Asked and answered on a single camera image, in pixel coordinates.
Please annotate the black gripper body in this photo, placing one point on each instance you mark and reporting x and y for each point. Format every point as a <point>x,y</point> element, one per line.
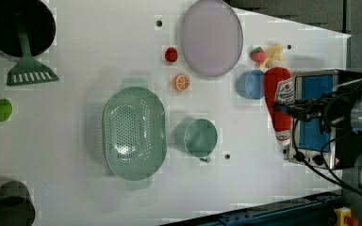
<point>333,109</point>

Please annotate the red strawberry toy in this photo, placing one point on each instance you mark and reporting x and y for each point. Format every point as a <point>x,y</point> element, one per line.
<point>171,54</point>

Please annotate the green slotted spatula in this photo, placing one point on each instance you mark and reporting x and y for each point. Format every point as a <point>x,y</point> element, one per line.
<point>28,70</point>

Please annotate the green oval strainer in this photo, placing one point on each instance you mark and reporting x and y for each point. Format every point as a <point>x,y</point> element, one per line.
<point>134,133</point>

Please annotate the black cylinder cup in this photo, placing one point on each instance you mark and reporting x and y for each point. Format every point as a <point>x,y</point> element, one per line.
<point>16,206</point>

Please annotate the orange slice toy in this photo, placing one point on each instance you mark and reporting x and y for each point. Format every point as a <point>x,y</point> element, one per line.
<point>181,82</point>

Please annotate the black pot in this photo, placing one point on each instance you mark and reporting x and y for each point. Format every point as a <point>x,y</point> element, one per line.
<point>39,23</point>

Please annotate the green mug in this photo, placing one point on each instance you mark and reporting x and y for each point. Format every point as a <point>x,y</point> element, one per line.
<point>197,137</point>

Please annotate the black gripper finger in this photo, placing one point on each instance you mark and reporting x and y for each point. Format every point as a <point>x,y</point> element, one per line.
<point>286,108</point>
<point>299,117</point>

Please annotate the red plush ketchup bottle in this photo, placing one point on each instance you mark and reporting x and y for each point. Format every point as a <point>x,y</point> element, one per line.
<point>279,90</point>

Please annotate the blue table frame rail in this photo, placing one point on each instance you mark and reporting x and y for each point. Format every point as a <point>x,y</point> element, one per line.
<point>313,210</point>

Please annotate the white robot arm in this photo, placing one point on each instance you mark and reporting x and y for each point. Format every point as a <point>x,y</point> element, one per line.
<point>356,120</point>

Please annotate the blue bowl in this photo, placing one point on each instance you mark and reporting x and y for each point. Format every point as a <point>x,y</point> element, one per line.
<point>250,85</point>

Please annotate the peeled banana toy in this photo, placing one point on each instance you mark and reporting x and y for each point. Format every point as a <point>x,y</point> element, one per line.
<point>273,56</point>

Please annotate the yellow emergency stop button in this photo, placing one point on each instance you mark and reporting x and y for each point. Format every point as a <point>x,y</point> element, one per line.
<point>345,218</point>

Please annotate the green lime toy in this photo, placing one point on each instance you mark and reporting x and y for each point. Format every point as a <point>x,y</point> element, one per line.
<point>5,109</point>

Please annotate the lilac round plate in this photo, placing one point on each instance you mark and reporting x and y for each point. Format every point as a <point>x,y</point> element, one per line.
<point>211,37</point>

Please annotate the pink strawberry toy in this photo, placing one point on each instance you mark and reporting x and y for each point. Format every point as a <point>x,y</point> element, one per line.
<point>257,55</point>

